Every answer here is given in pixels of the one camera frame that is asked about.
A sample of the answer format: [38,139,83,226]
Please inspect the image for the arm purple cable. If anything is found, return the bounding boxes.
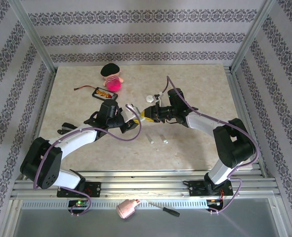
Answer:
[160,76,260,215]
[33,105,144,217]

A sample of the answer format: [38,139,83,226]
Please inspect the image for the black handled screwdriver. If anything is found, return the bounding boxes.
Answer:
[148,201,180,218]

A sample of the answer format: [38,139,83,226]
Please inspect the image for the aluminium frame post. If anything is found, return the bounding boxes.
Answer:
[231,0,280,72]
[8,0,57,74]

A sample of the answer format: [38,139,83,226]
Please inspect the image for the pink plastic bottle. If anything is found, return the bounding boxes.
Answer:
[116,198,141,220]

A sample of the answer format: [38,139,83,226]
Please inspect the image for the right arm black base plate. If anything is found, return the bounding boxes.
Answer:
[189,180,233,197]

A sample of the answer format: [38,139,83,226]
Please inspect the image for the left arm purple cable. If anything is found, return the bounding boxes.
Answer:
[33,105,144,217]

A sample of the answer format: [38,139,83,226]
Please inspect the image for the plush doll pink dress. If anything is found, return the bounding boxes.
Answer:
[100,63,125,92]

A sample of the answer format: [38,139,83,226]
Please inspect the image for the black battery pack red wire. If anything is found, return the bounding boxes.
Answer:
[73,84,119,102]

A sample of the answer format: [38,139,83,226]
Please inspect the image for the aluminium side rail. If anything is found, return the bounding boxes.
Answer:
[224,66,279,198]
[22,70,59,177]

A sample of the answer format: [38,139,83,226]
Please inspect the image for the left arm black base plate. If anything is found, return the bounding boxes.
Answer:
[56,181,102,198]

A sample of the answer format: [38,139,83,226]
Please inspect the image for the aluminium mounting rail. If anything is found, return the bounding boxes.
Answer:
[11,170,277,198]

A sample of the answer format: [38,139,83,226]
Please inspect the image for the slotted grey cable duct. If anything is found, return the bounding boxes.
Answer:
[21,199,208,209]

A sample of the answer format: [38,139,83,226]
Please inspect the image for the small controller circuit board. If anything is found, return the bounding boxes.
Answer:
[206,198,224,207]
[68,199,90,208]

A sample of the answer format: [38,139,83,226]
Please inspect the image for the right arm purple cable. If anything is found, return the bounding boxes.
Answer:
[160,76,260,215]

